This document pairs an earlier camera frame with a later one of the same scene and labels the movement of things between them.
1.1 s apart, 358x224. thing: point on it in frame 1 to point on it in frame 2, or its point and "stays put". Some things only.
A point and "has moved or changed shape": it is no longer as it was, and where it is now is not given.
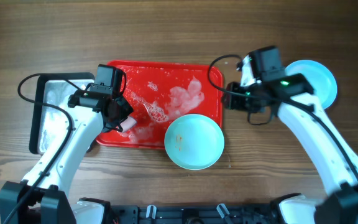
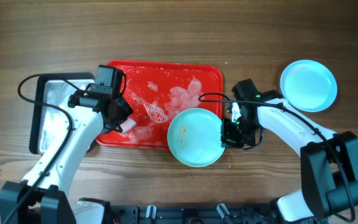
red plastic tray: x=160 y=93 stays put
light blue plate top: x=321 y=79 stays put
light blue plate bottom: x=194 y=142 has moved or changed shape
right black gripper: x=232 y=100 to x=229 y=135
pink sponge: x=128 y=123 stays put
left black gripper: x=117 y=111 stays put
